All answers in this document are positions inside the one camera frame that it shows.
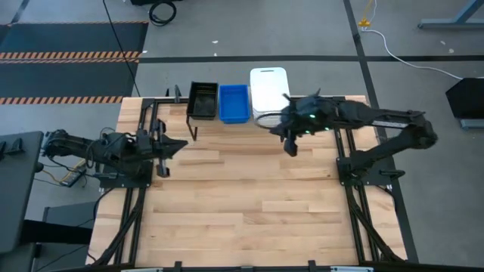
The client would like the yellow cable plug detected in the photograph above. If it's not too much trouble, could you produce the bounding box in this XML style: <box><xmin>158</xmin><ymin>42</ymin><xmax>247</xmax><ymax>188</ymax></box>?
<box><xmin>358</xmin><ymin>0</ymin><xmax>376</xmax><ymax>28</ymax></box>

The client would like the black desk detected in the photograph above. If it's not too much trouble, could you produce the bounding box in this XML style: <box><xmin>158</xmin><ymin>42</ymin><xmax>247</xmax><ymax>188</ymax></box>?
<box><xmin>0</xmin><ymin>131</ymin><xmax>45</xmax><ymax>255</ymax></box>

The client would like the black cabinet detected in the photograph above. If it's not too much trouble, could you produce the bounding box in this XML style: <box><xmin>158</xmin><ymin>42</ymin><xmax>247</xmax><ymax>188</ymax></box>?
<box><xmin>22</xmin><ymin>202</ymin><xmax>100</xmax><ymax>246</ymax></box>

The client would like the black slotted plastic basket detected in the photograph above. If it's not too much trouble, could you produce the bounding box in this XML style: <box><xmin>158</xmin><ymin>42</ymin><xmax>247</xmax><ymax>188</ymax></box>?
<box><xmin>186</xmin><ymin>81</ymin><xmax>219</xmax><ymax>121</ymax></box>

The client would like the black hazard-striped floor mat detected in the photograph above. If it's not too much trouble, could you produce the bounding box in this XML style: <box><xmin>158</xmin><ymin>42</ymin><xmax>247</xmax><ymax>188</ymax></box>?
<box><xmin>0</xmin><ymin>21</ymin><xmax>150</xmax><ymax>106</ymax></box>

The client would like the coiled black cable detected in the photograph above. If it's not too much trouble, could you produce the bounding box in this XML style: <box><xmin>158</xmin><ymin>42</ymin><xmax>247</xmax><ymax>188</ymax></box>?
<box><xmin>148</xmin><ymin>1</ymin><xmax>178</xmax><ymax>27</ymax></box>

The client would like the long black cable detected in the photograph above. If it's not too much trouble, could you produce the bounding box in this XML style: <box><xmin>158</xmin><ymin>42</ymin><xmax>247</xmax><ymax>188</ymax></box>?
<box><xmin>101</xmin><ymin>0</ymin><xmax>141</xmax><ymax>98</ymax></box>

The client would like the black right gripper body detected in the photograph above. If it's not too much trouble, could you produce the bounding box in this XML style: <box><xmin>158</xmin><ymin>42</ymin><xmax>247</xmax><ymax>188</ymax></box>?
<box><xmin>281</xmin><ymin>90</ymin><xmax>341</xmax><ymax>141</ymax></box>

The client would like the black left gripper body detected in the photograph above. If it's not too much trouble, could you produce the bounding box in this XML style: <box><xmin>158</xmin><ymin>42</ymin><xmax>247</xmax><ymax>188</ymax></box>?
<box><xmin>132</xmin><ymin>130</ymin><xmax>167</xmax><ymax>163</ymax></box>

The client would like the grey-blue metal stand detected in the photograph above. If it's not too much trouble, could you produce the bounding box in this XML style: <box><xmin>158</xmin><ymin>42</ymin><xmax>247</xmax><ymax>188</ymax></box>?
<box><xmin>417</xmin><ymin>0</ymin><xmax>484</xmax><ymax>30</ymax></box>

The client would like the blue slotted plastic basket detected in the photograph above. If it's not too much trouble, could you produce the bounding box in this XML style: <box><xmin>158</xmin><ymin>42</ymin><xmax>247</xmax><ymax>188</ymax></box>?
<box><xmin>218</xmin><ymin>84</ymin><xmax>252</xmax><ymax>125</ymax></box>

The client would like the black box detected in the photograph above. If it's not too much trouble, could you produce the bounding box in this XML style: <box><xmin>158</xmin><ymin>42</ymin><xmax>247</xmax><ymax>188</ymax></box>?
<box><xmin>445</xmin><ymin>77</ymin><xmax>484</xmax><ymax>130</ymax></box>

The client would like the black power strip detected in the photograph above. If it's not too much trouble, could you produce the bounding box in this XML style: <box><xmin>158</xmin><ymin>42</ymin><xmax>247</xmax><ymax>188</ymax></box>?
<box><xmin>59</xmin><ymin>165</ymin><xmax>87</xmax><ymax>189</ymax></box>

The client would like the white plastic handled bin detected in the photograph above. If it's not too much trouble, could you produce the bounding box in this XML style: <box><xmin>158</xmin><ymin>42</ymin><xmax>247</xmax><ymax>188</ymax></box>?
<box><xmin>249</xmin><ymin>66</ymin><xmax>291</xmax><ymax>128</ymax></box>

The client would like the white floor cable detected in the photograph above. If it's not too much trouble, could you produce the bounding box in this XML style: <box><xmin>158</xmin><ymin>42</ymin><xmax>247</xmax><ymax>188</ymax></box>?
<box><xmin>361</xmin><ymin>28</ymin><xmax>484</xmax><ymax>81</ymax></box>

